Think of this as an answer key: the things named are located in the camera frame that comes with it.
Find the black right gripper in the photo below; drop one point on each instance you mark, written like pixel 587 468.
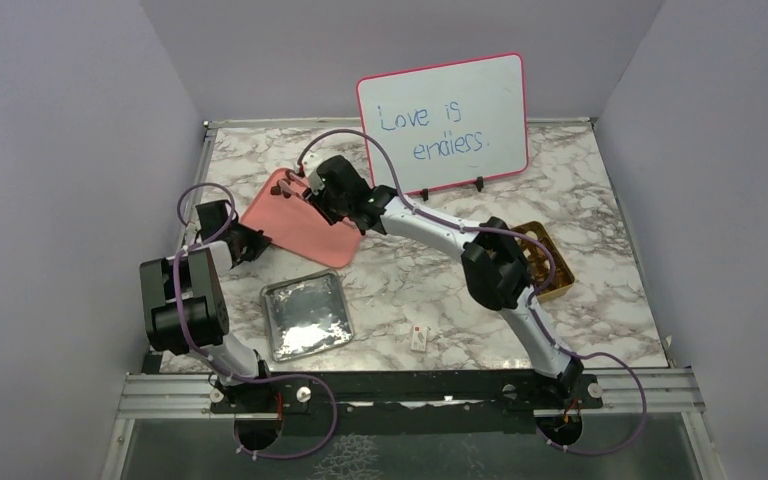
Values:
pixel 315 195

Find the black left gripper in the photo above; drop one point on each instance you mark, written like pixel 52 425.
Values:
pixel 258 240

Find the pink plastic tray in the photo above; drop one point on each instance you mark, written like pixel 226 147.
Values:
pixel 297 227

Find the silver tin lid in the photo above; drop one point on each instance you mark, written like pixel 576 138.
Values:
pixel 306 316

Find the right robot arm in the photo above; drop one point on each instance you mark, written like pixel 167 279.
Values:
pixel 497 273

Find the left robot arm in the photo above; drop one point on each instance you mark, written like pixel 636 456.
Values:
pixel 185 312

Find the gold chocolate box tray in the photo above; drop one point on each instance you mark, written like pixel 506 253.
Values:
pixel 540 266

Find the pink framed whiteboard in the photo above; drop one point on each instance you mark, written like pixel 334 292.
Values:
pixel 446 125

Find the small white red card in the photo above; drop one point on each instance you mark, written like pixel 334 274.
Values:
pixel 419 338

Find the black metal base rail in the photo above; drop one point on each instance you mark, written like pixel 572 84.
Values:
pixel 363 402

